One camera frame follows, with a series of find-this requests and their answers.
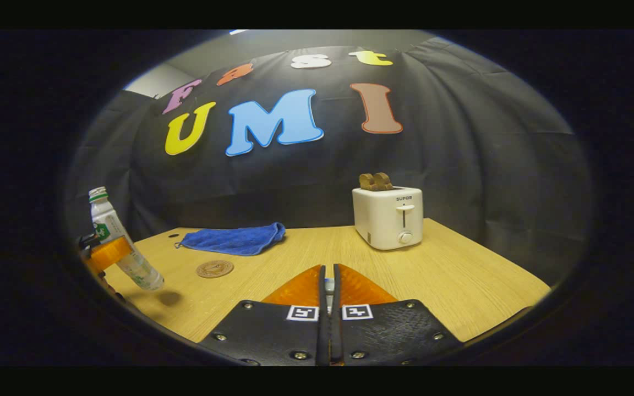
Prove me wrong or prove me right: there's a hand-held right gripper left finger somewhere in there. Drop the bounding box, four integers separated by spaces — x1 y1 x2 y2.
199 265 330 366

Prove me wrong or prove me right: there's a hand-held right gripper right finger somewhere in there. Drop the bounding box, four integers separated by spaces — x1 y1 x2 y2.
331 264 463 366

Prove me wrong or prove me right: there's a white water bottle green label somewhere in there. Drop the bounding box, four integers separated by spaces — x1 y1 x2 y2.
88 186 165 292

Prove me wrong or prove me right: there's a round brown coaster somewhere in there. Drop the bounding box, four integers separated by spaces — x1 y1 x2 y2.
196 260 235 279

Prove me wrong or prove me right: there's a white toaster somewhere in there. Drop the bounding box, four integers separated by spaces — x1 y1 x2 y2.
352 186 424 251

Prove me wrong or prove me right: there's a blue towel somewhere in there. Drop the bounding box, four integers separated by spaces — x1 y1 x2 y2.
174 222 287 257

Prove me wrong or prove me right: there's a black backdrop cloth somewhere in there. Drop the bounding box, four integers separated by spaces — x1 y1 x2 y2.
67 41 593 287

